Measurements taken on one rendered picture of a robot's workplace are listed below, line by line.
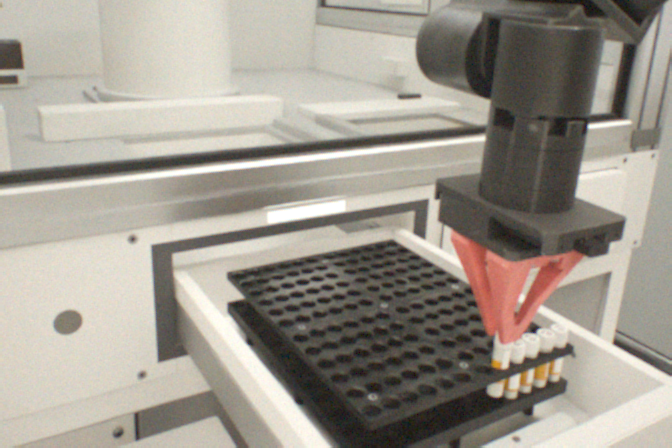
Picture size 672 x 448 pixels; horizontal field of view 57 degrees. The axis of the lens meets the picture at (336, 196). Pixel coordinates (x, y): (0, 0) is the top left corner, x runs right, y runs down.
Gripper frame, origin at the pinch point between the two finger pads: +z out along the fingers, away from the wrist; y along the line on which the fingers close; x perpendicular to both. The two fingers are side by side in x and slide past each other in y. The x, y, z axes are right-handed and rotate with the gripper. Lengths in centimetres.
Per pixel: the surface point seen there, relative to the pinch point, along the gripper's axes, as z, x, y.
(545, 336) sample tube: 1.5, 3.9, 0.3
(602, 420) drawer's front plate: -0.2, -2.2, 9.5
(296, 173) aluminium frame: -4.4, -4.4, -22.7
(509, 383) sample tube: 4.5, 1.0, 0.4
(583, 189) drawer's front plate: 1.6, 34.5, -22.1
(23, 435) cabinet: 15.5, -28.6, -22.6
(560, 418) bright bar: 7.9, 5.3, 1.8
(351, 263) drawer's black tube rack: 3.4, -0.6, -18.4
